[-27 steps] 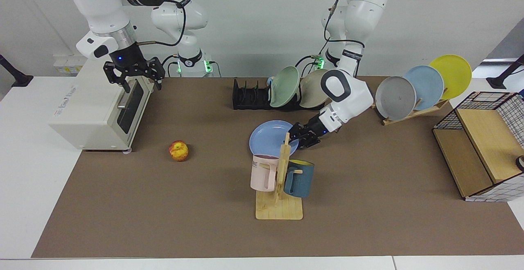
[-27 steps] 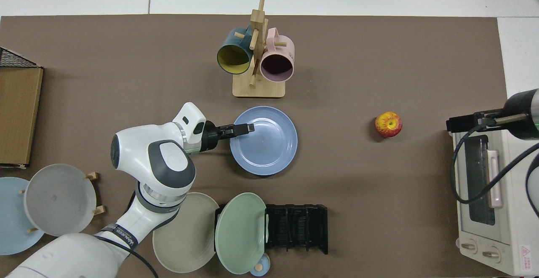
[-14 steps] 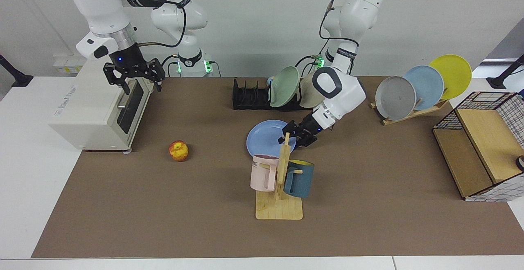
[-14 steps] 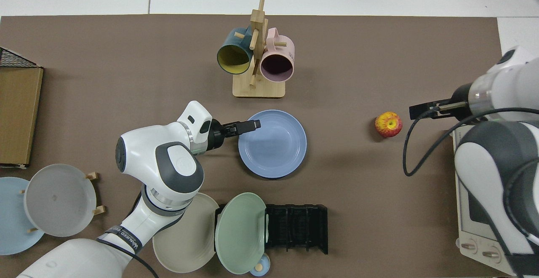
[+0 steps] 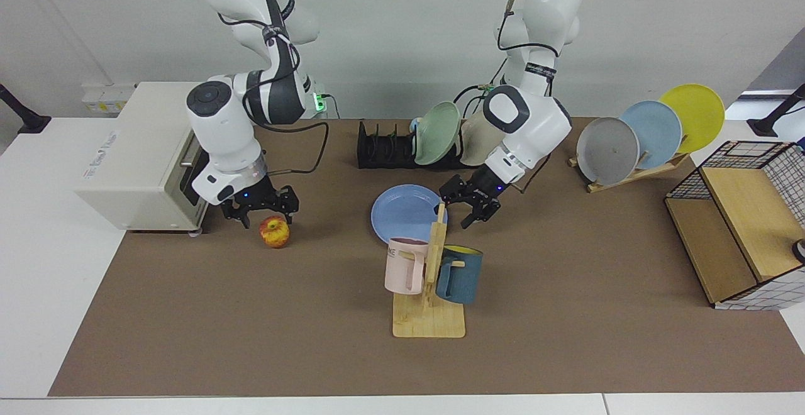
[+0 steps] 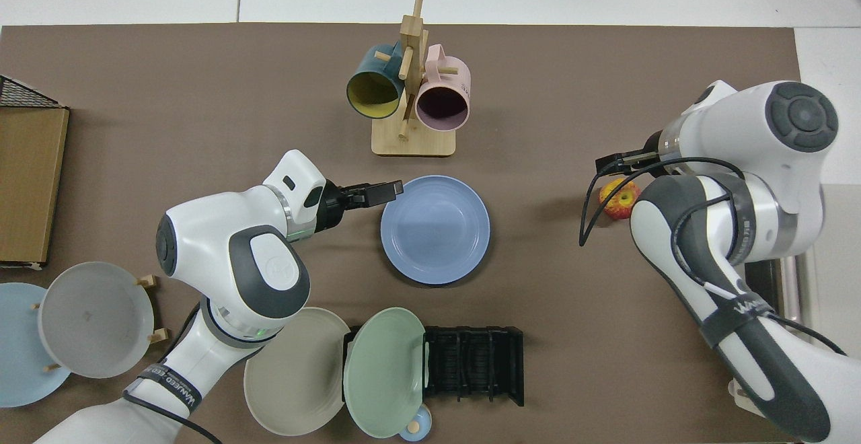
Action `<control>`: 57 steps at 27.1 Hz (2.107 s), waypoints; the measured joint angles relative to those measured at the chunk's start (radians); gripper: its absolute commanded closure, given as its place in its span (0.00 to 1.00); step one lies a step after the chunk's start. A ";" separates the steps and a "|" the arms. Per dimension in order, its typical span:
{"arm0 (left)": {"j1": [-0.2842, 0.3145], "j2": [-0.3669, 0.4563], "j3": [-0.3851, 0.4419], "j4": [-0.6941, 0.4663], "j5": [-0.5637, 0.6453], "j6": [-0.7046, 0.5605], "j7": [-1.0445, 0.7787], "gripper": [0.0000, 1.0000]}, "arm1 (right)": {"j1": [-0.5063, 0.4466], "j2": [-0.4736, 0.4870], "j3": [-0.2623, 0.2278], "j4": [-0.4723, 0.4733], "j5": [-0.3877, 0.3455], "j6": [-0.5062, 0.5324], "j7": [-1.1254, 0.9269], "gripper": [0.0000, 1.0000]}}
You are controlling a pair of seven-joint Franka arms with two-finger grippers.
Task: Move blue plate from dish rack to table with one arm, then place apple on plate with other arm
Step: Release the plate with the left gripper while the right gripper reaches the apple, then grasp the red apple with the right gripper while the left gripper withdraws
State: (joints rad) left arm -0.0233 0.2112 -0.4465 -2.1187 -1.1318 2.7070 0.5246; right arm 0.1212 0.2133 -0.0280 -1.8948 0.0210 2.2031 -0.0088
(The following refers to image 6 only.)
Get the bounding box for pale toaster oven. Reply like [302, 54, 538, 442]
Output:
[728, 184, 861, 424]

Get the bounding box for wooden plate rack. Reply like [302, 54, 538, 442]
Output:
[32, 274, 169, 372]

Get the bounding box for black dish rack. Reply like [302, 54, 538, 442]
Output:
[343, 326, 525, 408]

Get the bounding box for beige plate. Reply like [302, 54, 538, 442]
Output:
[244, 307, 354, 437]

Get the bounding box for grey plate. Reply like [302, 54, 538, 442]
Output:
[38, 261, 155, 379]

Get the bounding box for wire basket with wooden floor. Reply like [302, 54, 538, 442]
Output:
[0, 75, 70, 270]

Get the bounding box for brown table cloth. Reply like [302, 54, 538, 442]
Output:
[0, 24, 815, 444]

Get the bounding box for pink cup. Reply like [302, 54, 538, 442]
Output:
[415, 44, 472, 132]

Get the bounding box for teal cup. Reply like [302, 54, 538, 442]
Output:
[346, 42, 404, 120]

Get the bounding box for red yellow apple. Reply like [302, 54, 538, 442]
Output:
[599, 178, 642, 221]

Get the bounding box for green plate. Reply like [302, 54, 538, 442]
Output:
[343, 307, 428, 439]

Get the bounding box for light blue plate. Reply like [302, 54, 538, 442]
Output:
[0, 283, 71, 408]

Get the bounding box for small blue round thing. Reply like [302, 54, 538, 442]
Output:
[398, 404, 433, 442]

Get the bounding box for wooden cup stand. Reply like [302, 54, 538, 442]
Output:
[371, 0, 458, 157]

